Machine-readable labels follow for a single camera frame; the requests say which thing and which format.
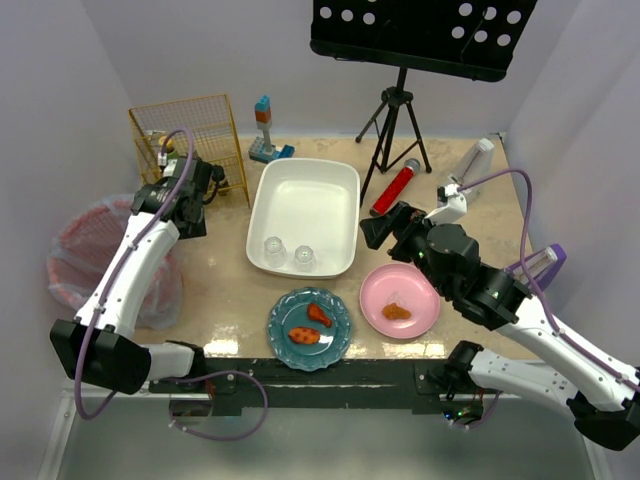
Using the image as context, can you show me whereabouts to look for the toy chicken drumstick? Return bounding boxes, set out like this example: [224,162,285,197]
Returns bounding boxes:
[307,303,333,328]

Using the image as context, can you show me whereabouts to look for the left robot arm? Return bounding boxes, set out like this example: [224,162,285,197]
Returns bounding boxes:
[50,157,224,394]

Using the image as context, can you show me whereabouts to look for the small black cap spice jar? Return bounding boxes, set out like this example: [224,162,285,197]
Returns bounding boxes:
[211,165,230,196]

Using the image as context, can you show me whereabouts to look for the red label sauce bottle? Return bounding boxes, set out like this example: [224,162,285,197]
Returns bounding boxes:
[158,136,175,157]

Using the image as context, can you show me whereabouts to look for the clear glass cup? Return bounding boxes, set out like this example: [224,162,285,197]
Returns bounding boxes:
[263,236,287,269]
[294,245,316,273]

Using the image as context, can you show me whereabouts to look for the toy grilled meat piece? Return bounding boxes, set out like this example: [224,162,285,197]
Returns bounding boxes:
[288,326,321,345]

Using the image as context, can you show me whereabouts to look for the pink trash basket with bag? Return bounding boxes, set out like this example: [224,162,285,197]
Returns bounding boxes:
[46,194,183,330]

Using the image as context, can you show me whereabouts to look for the red glitter microphone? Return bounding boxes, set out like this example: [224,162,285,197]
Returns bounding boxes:
[369,158,421,217]

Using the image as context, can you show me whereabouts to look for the orange fried nugget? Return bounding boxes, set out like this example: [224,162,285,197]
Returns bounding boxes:
[382,303,412,321]

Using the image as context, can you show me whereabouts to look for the toy brick tower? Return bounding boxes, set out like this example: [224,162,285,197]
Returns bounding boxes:
[248,95,295,164]

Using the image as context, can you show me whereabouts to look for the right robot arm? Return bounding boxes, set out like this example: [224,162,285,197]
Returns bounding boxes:
[360,202,639,451]

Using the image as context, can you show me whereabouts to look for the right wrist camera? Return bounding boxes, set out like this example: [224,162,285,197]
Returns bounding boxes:
[422,183,468,226]

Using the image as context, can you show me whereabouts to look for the teal scalloped plate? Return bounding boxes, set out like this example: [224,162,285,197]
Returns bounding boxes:
[267,287,352,372]

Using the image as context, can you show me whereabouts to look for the white metronome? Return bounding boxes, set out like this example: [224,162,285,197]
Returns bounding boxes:
[440,138,495,187]

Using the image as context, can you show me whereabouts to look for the black music stand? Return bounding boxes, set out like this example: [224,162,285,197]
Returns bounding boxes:
[310,1,536,173]

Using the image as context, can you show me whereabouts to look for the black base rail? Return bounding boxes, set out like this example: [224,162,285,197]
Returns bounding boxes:
[149,358,492,416]

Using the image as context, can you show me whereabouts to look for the white rectangular baking dish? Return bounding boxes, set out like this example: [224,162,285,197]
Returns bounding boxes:
[246,158,360,279]

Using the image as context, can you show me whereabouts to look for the gold wire basket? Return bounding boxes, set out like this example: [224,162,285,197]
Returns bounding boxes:
[128,94,249,197]

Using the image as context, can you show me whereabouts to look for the pink plate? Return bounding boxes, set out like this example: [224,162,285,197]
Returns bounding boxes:
[359,263,440,340]

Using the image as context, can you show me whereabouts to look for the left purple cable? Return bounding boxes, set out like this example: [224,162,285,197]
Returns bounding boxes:
[73,125,271,440]

